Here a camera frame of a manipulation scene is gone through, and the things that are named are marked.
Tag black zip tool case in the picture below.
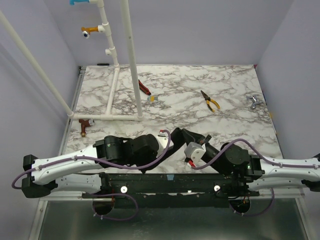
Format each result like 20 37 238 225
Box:
140 127 211 174

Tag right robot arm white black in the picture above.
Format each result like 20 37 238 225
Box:
196 138 320 196

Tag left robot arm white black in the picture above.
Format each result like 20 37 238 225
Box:
21 132 182 199

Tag red black utility knife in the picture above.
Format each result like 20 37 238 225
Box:
138 80 151 96

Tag chrome faucet tap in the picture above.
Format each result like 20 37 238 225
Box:
246 95 264 110

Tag brown brass valve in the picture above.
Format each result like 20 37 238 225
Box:
78 118 95 137

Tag orange tap on pipe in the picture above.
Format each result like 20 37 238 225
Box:
81 26 99 39

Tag blue tap on pipe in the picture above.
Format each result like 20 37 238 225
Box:
69 0 90 6

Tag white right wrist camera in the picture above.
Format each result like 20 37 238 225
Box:
184 142 206 163

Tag yellow handled pliers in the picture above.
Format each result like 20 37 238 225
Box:
200 90 221 112

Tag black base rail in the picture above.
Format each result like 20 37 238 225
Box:
82 172 261 210

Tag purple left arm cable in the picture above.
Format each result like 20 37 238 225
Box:
11 129 172 222

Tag white PVC pipe frame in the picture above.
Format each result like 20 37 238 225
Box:
0 0 143 122

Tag aluminium extrusion frame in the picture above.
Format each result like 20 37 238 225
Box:
27 66 87 240

